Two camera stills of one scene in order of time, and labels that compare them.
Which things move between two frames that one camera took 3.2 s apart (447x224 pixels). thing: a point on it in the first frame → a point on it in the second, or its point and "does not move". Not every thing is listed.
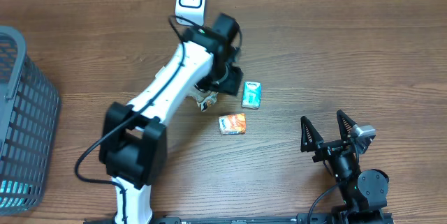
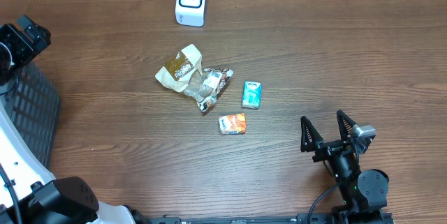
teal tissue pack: [251, 96] does not move
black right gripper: [326, 147] does not move
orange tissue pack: [232, 123] does not move
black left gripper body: [225, 79] → [15, 49]
